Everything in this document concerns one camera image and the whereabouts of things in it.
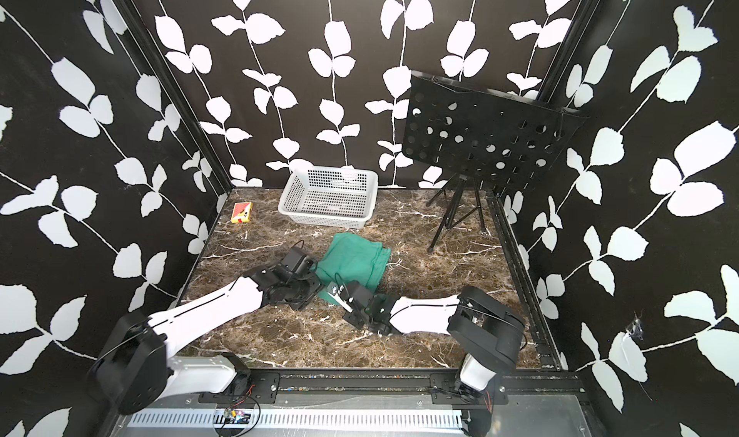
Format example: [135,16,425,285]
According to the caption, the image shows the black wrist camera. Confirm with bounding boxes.
[280,246,316,277]
[325,282,353,312]

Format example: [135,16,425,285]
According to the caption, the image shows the white slotted cable duct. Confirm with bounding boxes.
[127,408,464,432]

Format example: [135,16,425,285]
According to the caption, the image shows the green long pants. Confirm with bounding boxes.
[316,233,391,293]

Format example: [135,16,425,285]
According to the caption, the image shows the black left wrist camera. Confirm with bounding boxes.
[280,246,316,277]

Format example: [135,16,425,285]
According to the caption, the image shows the black perforated music stand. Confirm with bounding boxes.
[401,71,586,233]

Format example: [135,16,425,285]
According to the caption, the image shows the small green circuit board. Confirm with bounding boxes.
[221,409,251,427]

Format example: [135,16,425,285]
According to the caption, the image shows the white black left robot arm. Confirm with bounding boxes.
[88,265,325,415]

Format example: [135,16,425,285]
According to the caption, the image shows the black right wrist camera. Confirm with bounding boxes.
[325,282,353,312]

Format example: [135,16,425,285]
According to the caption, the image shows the white plastic perforated basket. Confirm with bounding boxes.
[278,167,378,229]

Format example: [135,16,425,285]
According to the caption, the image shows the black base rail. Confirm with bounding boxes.
[117,368,590,406]

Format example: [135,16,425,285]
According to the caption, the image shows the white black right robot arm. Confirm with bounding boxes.
[328,282,525,392]

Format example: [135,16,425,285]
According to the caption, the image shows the yellow red playing card box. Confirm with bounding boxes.
[230,202,253,223]

